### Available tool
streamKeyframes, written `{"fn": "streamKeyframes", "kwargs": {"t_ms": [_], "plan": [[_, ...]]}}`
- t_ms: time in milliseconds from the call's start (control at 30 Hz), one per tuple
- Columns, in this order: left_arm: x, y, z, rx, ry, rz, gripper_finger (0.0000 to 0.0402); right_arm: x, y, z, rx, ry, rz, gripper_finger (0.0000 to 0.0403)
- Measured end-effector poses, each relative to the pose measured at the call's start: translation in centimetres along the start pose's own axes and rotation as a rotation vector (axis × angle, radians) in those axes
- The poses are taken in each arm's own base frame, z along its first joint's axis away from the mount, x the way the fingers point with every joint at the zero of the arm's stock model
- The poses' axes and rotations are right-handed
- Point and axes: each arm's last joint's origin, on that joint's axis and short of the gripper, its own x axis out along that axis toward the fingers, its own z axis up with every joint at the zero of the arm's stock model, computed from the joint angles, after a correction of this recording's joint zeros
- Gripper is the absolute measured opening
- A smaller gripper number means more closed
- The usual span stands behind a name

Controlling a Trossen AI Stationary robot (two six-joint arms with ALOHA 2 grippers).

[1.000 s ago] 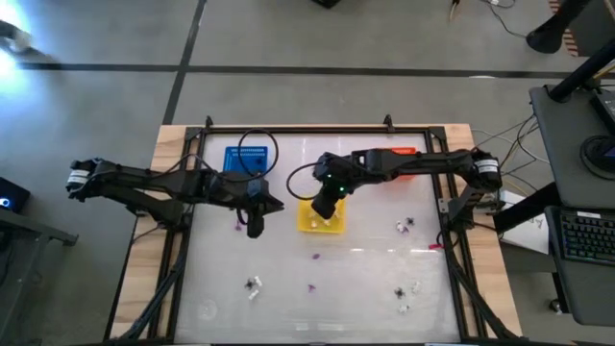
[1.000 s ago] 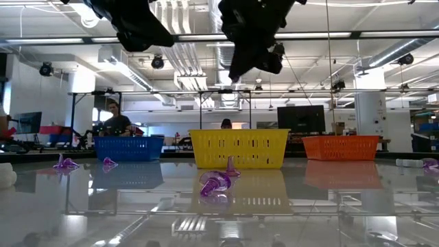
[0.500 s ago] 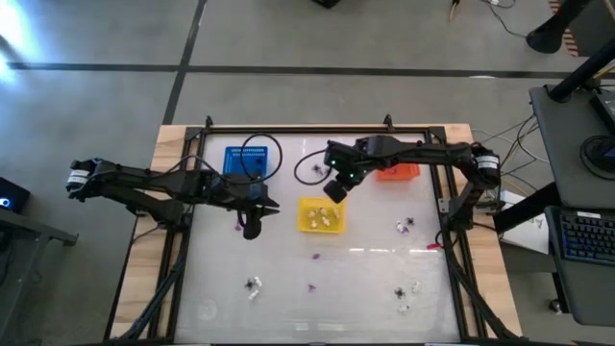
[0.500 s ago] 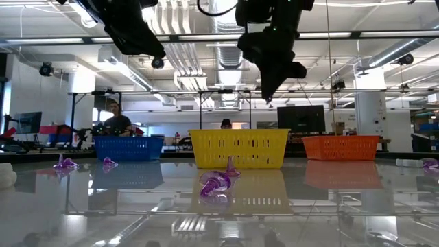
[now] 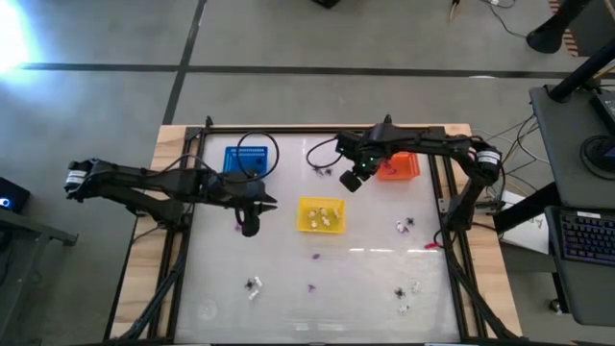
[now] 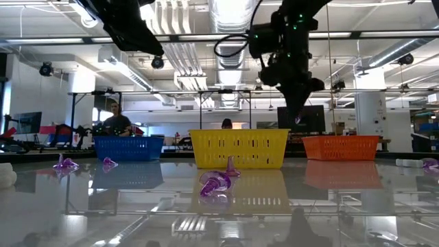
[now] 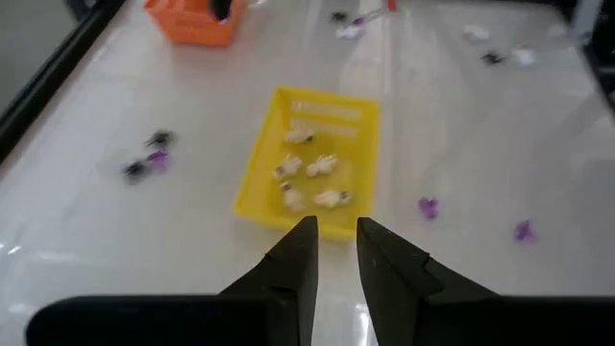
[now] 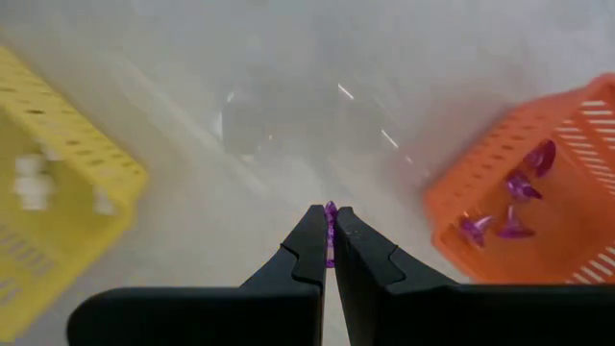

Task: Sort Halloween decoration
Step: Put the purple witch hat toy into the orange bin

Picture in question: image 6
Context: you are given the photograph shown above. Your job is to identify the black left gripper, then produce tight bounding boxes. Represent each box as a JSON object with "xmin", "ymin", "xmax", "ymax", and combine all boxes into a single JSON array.
[{"xmin": 77, "ymin": 0, "xmax": 165, "ymax": 57}]

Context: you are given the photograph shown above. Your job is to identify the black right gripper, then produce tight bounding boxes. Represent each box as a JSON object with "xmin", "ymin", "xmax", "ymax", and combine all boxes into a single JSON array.
[{"xmin": 259, "ymin": 56, "xmax": 325, "ymax": 119}]

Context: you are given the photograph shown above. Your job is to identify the dark monitor on arm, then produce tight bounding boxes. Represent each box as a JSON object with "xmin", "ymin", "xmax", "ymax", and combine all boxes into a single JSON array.
[{"xmin": 11, "ymin": 110, "xmax": 43, "ymax": 136}]

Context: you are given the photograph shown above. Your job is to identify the black monitor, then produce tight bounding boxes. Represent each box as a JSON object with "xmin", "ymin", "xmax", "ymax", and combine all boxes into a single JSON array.
[{"xmin": 276, "ymin": 104, "xmax": 327, "ymax": 134}]

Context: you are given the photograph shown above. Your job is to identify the white ceiling pipes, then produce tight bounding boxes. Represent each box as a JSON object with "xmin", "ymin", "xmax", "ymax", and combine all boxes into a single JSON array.
[{"xmin": 147, "ymin": 0, "xmax": 211, "ymax": 93}]

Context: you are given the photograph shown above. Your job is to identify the horizontal overhead beam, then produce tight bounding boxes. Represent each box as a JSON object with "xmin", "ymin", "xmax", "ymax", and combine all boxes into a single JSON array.
[{"xmin": 0, "ymin": 30, "xmax": 439, "ymax": 45}]

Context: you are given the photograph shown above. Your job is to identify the orange plastic basket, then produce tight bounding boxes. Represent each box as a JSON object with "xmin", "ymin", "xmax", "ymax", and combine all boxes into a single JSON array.
[{"xmin": 301, "ymin": 134, "xmax": 381, "ymax": 162}]

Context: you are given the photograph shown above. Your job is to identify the white round column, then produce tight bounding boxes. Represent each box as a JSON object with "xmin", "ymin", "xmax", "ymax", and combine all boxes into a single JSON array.
[{"xmin": 354, "ymin": 67, "xmax": 388, "ymax": 137}]

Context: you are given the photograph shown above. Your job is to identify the yellow plastic basket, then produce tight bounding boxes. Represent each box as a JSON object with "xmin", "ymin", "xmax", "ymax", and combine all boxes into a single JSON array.
[{"xmin": 189, "ymin": 128, "xmax": 291, "ymax": 170}]

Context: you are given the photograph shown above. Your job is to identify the blue plastic basket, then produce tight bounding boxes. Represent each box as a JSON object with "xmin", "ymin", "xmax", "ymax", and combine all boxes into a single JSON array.
[{"xmin": 93, "ymin": 135, "xmax": 165, "ymax": 163}]

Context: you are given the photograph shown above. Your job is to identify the red and black robot equipment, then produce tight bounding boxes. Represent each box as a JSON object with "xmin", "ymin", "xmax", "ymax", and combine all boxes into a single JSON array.
[{"xmin": 0, "ymin": 122, "xmax": 94, "ymax": 154}]

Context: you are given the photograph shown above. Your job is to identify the black office chair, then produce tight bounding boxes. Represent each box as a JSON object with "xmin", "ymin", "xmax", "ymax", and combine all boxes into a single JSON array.
[{"xmin": 410, "ymin": 132, "xmax": 432, "ymax": 153}]

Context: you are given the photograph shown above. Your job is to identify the white rectangular duct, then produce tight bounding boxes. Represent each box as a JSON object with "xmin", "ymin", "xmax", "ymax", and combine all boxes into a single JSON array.
[{"xmin": 97, "ymin": 45, "xmax": 176, "ymax": 107}]

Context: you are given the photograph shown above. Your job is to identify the thin hanging cable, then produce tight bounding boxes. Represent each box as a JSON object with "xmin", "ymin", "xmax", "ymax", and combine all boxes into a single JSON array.
[{"xmin": 324, "ymin": 3, "xmax": 336, "ymax": 137}]

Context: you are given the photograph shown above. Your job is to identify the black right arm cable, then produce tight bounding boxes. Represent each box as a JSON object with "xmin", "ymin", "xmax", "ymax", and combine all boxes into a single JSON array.
[{"xmin": 213, "ymin": 0, "xmax": 265, "ymax": 59}]

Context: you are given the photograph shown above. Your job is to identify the silver ribbed ventilation duct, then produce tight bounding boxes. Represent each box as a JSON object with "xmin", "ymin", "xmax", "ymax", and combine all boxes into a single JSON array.
[{"xmin": 207, "ymin": 0, "xmax": 257, "ymax": 108}]

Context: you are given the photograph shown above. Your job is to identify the black metal rack frame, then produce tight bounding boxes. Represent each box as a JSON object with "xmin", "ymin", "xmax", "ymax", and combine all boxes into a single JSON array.
[{"xmin": 68, "ymin": 88, "xmax": 254, "ymax": 149}]

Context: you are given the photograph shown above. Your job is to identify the slanted silver duct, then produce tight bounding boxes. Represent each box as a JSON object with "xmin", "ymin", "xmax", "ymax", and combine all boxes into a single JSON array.
[{"xmin": 367, "ymin": 36, "xmax": 439, "ymax": 69}]

